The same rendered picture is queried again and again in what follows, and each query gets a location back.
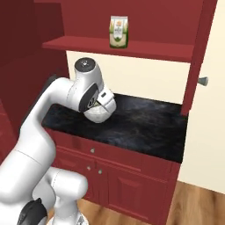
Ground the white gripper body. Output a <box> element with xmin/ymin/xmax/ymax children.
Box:
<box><xmin>97</xmin><ymin>92</ymin><xmax>118</xmax><ymax>115</ymax></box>

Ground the red drawer front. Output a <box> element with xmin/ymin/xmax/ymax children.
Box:
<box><xmin>54</xmin><ymin>130</ymin><xmax>174</xmax><ymax>177</ymax></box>

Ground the red wooden shelf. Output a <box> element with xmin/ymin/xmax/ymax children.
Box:
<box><xmin>41</xmin><ymin>35</ymin><xmax>196</xmax><ymax>63</ymax></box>

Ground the green and white food bag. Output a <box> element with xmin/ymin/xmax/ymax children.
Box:
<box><xmin>109</xmin><ymin>15</ymin><xmax>130</xmax><ymax>49</ymax></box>

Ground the red cupboard door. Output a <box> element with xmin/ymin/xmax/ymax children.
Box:
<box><xmin>51</xmin><ymin>152</ymin><xmax>98</xmax><ymax>204</ymax></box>
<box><xmin>105</xmin><ymin>168</ymin><xmax>172</xmax><ymax>223</ymax></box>

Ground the dark red tall cupboard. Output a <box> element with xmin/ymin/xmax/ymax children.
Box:
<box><xmin>0</xmin><ymin>0</ymin><xmax>70</xmax><ymax>165</ymax></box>

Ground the grey lever handle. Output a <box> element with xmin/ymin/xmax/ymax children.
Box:
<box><xmin>197</xmin><ymin>76</ymin><xmax>210</xmax><ymax>87</ymax></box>

